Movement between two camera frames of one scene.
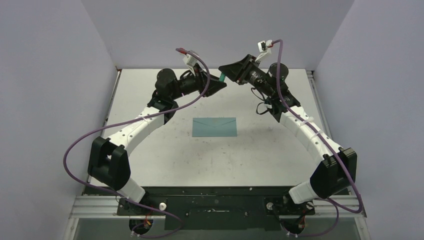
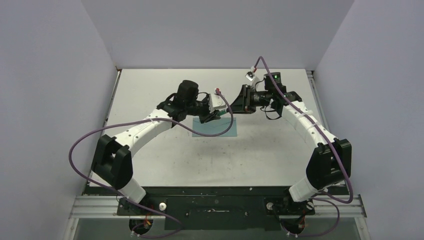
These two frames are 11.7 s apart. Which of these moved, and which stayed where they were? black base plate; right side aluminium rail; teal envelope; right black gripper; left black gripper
Moved: left black gripper; right black gripper
Stayed: black base plate; teal envelope; right side aluminium rail
